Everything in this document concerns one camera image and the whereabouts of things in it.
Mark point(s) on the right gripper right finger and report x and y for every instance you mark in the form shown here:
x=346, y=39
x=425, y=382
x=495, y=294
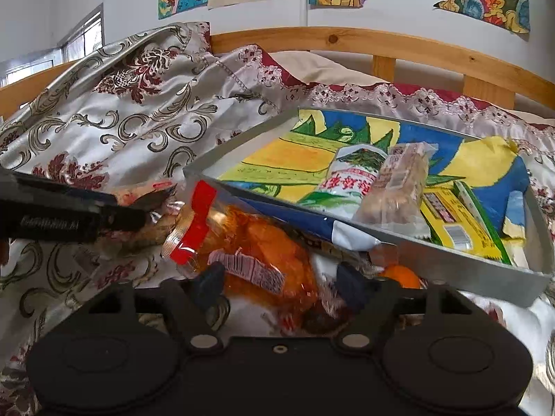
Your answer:
x=373, y=303

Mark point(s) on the grey tray with drawing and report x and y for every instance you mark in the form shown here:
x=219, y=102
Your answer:
x=283, y=159

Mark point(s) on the beige pillow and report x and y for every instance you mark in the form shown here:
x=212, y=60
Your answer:
x=312, y=68

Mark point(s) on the green white stick pack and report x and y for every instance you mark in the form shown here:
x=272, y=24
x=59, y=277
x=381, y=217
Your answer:
x=468, y=198

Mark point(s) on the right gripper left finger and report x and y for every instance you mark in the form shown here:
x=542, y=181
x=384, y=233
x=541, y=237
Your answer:
x=187, y=302

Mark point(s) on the orange jelly snack bag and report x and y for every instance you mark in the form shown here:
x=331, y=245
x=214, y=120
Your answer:
x=263, y=264

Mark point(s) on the white green pickle packet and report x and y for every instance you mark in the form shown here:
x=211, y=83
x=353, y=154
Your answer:
x=349, y=178

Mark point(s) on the dark blue sachet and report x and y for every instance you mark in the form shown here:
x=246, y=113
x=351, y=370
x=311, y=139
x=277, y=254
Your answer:
x=321, y=229

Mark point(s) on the yellow candy bar pack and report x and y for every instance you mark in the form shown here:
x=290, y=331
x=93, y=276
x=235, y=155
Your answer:
x=453, y=226

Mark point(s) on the clear biscuit bar pack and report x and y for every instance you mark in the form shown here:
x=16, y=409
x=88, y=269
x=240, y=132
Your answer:
x=393, y=203

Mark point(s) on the small orange mandarin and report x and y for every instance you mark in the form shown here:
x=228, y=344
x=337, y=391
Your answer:
x=402, y=275

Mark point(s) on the wooden bed frame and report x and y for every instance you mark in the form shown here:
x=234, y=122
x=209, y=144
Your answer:
x=486, y=78

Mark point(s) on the floral satin bedspread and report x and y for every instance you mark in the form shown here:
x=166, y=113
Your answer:
x=148, y=117

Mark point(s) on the window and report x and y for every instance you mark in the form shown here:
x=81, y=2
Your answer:
x=81, y=41

